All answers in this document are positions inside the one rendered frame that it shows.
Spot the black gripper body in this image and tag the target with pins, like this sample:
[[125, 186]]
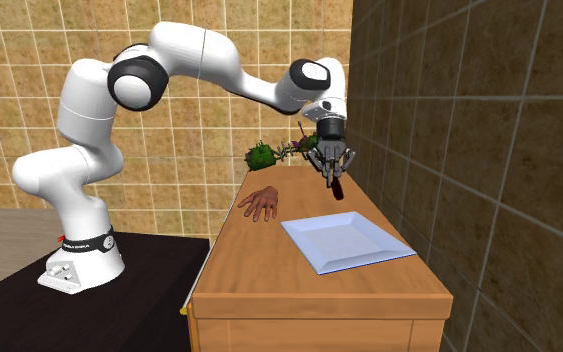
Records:
[[330, 129]]

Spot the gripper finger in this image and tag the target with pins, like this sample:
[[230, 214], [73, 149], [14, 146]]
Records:
[[343, 158], [321, 161]]

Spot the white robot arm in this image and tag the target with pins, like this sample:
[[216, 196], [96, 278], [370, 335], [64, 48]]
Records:
[[86, 112]]

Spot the purple flower sprig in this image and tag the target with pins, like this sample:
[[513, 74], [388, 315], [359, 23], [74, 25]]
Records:
[[305, 144]]

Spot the dark red small bottle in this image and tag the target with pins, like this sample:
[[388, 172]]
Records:
[[338, 190]]

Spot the green leafy plant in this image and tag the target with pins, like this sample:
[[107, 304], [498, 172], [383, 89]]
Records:
[[260, 157]]

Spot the flesh-coloured hand figure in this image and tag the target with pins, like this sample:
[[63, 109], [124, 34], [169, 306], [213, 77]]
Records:
[[264, 200]]

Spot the white square plate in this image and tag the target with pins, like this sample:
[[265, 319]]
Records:
[[344, 241]]

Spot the wooden chest of drawers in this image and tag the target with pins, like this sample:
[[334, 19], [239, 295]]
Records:
[[261, 263]]

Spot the black robot stand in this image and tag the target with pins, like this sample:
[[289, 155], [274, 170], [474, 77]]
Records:
[[115, 317]]

